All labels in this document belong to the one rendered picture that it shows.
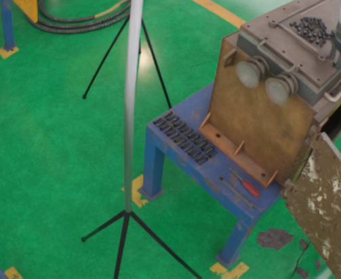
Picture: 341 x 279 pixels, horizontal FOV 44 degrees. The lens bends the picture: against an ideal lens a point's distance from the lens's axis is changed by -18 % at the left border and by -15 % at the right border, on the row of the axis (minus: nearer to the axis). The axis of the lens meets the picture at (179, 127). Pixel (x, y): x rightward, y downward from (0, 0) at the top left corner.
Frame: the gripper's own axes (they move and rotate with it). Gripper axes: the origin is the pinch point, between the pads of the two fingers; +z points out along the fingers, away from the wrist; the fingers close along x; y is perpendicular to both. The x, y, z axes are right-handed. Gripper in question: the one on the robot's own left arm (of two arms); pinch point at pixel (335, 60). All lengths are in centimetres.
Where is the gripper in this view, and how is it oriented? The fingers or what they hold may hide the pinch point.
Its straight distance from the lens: 199.3
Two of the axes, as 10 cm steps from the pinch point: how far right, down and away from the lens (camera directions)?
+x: 2.4, 7.6, -6.0
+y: -9.7, 1.2, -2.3
